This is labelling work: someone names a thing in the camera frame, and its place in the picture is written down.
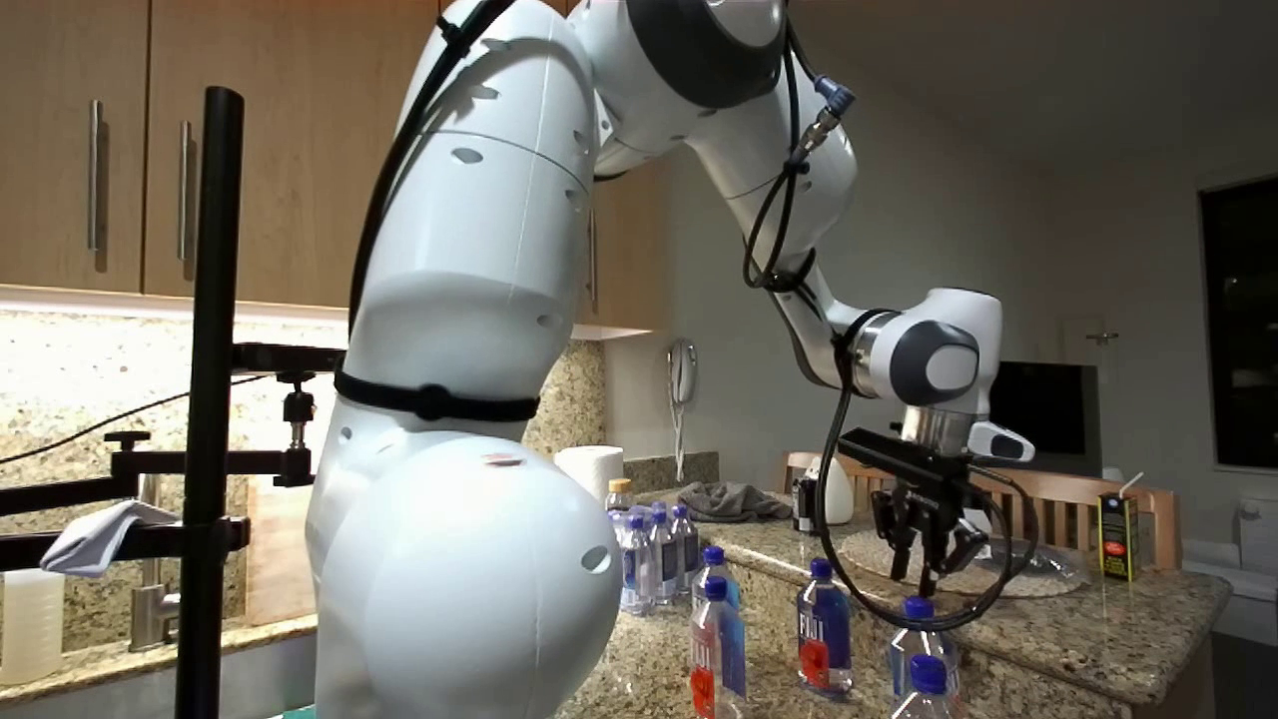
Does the wooden slatted chair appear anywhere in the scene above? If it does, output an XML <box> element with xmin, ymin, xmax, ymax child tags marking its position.
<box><xmin>984</xmin><ymin>461</ymin><xmax>1188</xmax><ymax>580</ymax></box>
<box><xmin>779</xmin><ymin>445</ymin><xmax>887</xmax><ymax>527</ymax></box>

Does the metal cabinet handle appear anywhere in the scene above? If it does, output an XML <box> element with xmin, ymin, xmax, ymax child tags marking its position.
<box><xmin>170</xmin><ymin>117</ymin><xmax>200</xmax><ymax>279</ymax></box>
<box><xmin>85</xmin><ymin>97</ymin><xmax>113</xmax><ymax>276</ymax></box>

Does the white crumpled cloth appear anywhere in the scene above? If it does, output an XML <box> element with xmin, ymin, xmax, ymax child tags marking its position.
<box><xmin>37</xmin><ymin>495</ymin><xmax>180</xmax><ymax>580</ymax></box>

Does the black strap band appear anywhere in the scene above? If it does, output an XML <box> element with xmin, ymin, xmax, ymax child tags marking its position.
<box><xmin>333</xmin><ymin>366</ymin><xmax>547</xmax><ymax>425</ymax></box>

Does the small metal cup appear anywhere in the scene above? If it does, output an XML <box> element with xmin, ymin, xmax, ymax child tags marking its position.
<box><xmin>129</xmin><ymin>580</ymin><xmax>182</xmax><ymax>654</ymax></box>

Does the round woven placemat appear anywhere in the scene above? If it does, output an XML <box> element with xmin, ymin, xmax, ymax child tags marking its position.
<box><xmin>833</xmin><ymin>520</ymin><xmax>1090</xmax><ymax>604</ymax></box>

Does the juice carton with straw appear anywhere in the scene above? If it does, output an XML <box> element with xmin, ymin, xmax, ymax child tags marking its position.
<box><xmin>1096</xmin><ymin>465</ymin><xmax>1145</xmax><ymax>585</ymax></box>

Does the black stand bracket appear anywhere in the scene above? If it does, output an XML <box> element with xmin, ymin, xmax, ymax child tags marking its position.
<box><xmin>230</xmin><ymin>338</ymin><xmax>352</xmax><ymax>392</ymax></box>

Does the white pillar candle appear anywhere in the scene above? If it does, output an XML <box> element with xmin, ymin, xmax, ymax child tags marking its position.
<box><xmin>0</xmin><ymin>568</ymin><xmax>69</xmax><ymax>688</ymax></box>

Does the clear plastic bag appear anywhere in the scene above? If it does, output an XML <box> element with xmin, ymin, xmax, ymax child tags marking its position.
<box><xmin>985</xmin><ymin>532</ymin><xmax>1085</xmax><ymax>584</ymax></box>

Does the dark window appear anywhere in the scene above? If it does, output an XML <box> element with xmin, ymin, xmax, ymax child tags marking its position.
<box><xmin>1194</xmin><ymin>170</ymin><xmax>1278</xmax><ymax>469</ymax></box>

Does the grey crumpled cloth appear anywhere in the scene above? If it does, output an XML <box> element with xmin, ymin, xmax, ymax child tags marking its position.
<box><xmin>676</xmin><ymin>480</ymin><xmax>797</xmax><ymax>527</ymax></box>

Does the wooden cabinet door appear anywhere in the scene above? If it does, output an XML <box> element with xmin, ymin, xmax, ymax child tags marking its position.
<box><xmin>584</xmin><ymin>154</ymin><xmax>676</xmax><ymax>336</ymax></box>
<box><xmin>0</xmin><ymin>0</ymin><xmax>153</xmax><ymax>296</ymax></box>
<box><xmin>139</xmin><ymin>0</ymin><xmax>437</xmax><ymax>314</ymax></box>

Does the red-blue label water bottle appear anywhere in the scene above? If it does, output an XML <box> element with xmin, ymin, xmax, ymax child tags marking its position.
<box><xmin>791</xmin><ymin>555</ymin><xmax>860</xmax><ymax>708</ymax></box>
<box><xmin>688</xmin><ymin>569</ymin><xmax>752</xmax><ymax>719</ymax></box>

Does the small blue-capped water bottle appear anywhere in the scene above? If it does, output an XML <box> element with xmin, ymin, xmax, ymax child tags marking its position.
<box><xmin>642</xmin><ymin>499</ymin><xmax>684</xmax><ymax>613</ymax></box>
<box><xmin>666</xmin><ymin>499</ymin><xmax>707</xmax><ymax>609</ymax></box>
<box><xmin>619</xmin><ymin>512</ymin><xmax>660</xmax><ymax>613</ymax></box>

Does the black television screen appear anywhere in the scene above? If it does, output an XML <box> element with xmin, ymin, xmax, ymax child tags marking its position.
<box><xmin>996</xmin><ymin>356</ymin><xmax>1105</xmax><ymax>480</ymax></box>

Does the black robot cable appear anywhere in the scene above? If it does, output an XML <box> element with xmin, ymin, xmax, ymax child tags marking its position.
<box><xmin>340</xmin><ymin>0</ymin><xmax>1045</xmax><ymax>634</ymax></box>

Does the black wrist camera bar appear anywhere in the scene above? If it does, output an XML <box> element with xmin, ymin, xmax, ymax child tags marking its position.
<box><xmin>833</xmin><ymin>424</ymin><xmax>984</xmax><ymax>495</ymax></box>

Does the small white appliance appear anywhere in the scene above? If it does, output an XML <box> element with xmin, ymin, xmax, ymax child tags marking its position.
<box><xmin>1230</xmin><ymin>489</ymin><xmax>1278</xmax><ymax>580</ymax></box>

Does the dark labelled can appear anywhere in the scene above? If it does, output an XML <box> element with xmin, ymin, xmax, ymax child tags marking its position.
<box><xmin>791</xmin><ymin>475</ymin><xmax>825</xmax><ymax>537</ymax></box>

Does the white cat-shaped jar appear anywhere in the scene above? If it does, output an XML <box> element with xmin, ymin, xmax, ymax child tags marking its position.
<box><xmin>817</xmin><ymin>456</ymin><xmax>860</xmax><ymax>532</ymax></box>

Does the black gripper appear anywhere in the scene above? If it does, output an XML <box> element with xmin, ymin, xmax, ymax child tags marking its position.
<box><xmin>873</xmin><ymin>475</ymin><xmax>992</xmax><ymax>597</ymax></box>

